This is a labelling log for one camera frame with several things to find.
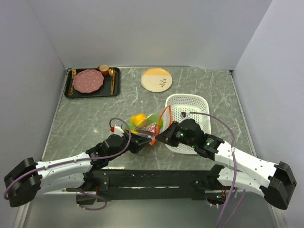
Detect clear orange zip bag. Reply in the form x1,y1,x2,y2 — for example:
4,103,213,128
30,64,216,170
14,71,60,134
128,105,172,145

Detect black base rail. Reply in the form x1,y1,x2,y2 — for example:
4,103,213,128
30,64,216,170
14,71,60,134
79,165,231,201

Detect orange cup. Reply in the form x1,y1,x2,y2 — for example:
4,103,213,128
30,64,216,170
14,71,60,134
97,64,110,76

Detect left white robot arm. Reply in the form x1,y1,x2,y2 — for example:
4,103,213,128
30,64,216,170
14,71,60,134
3,132,152,207

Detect gold spoon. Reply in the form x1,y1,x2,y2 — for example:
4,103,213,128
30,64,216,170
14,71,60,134
109,68,115,76

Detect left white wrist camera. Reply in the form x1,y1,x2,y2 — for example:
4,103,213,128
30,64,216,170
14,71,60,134
110,122,124,135

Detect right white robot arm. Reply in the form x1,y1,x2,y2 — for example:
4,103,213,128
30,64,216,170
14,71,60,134
156,119,297,210

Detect white perforated plastic basket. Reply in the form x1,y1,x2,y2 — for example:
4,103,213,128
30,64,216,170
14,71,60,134
165,93,212,155

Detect pink dotted plate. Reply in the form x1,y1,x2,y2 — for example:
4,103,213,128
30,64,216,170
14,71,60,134
73,69,104,94

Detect green toy vegetable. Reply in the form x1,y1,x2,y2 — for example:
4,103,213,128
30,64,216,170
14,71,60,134
128,122,138,131

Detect green toy leaf slice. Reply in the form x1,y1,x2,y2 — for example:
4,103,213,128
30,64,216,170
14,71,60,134
147,114,163,128

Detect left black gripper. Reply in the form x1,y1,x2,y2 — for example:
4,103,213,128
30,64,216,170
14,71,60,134
108,129,152,161

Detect yellow toy pear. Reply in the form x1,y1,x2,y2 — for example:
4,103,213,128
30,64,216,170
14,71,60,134
131,114,147,128

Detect gold fork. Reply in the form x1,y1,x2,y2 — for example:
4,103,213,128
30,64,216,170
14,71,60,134
68,69,76,96

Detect cream orange round plate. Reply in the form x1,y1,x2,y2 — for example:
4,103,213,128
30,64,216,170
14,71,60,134
141,68,173,93

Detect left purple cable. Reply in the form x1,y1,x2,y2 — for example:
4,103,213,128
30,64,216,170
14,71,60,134
3,117,132,200

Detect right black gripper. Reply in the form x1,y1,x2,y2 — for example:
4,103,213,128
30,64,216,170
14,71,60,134
155,121,196,147

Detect black serving tray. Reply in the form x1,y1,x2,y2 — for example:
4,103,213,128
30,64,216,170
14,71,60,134
64,67,120,99

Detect dark maroon toy fruit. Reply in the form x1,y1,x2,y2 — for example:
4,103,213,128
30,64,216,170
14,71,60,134
139,124,157,134

